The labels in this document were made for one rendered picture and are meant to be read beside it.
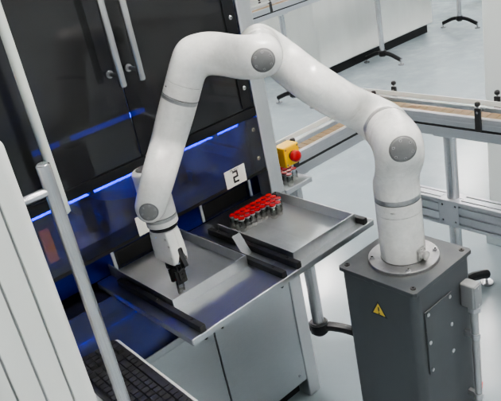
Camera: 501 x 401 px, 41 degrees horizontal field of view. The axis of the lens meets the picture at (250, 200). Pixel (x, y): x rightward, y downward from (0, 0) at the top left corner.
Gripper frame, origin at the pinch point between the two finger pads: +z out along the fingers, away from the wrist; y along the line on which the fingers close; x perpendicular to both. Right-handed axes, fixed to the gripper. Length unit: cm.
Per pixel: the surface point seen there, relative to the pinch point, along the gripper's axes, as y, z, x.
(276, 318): -22, 50, 45
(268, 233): -3.3, 5.8, 35.5
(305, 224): 3.3, 5.9, 45.4
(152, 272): -17.3, 5.3, 1.3
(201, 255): -11.6, 5.5, 15.5
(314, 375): -23, 86, 57
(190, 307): 7.4, 6.1, -3.0
